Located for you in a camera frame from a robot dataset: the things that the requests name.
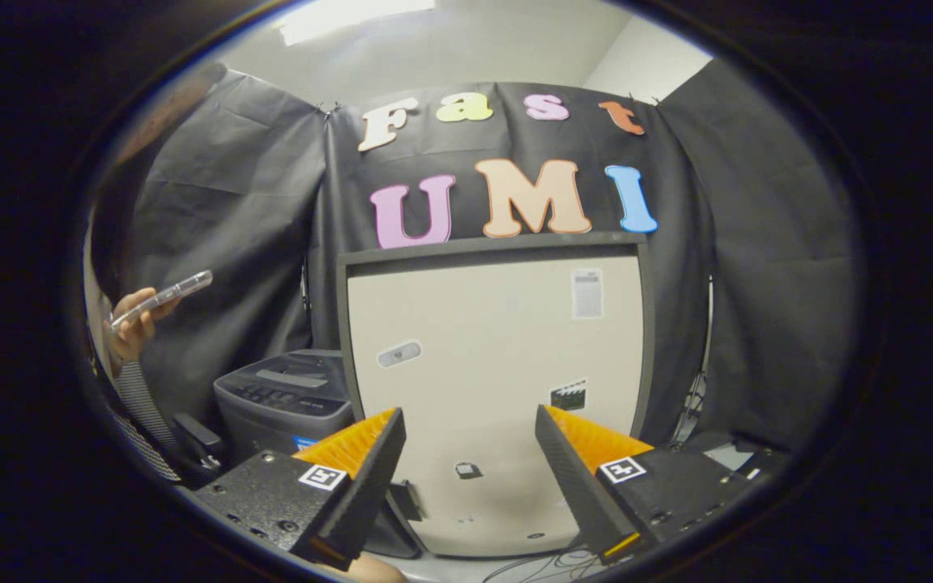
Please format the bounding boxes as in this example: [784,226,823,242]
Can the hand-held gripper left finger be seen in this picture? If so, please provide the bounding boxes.
[191,406,407,572]

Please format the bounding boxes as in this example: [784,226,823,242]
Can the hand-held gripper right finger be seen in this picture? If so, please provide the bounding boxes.
[535,403,760,566]

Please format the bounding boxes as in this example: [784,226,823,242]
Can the grey washing machine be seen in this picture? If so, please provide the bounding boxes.
[213,350,423,560]

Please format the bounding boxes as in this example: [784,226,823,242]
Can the dark washing machine lid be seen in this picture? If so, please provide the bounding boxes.
[228,351,347,391]

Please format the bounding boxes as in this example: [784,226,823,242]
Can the person's knee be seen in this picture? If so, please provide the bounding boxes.
[343,555,407,583]

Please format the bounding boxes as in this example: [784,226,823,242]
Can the black office chair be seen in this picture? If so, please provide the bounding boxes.
[171,413,228,480]

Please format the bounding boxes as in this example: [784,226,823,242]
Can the black box device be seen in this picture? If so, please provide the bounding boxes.
[701,433,793,480]

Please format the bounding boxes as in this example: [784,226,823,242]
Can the metal backdrop stand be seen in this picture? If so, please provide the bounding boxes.
[669,275,715,445]

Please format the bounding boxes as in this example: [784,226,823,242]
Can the clear-cased smartphone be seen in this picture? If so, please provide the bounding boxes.
[110,270,215,334]

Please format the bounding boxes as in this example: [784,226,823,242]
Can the black backdrop cloth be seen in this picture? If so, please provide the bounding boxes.
[110,58,866,454]

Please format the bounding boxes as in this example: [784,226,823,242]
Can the floor cables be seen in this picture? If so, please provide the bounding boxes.
[483,547,607,583]

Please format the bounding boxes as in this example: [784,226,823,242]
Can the beige cabinet with dark frame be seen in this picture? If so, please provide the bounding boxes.
[337,232,656,560]

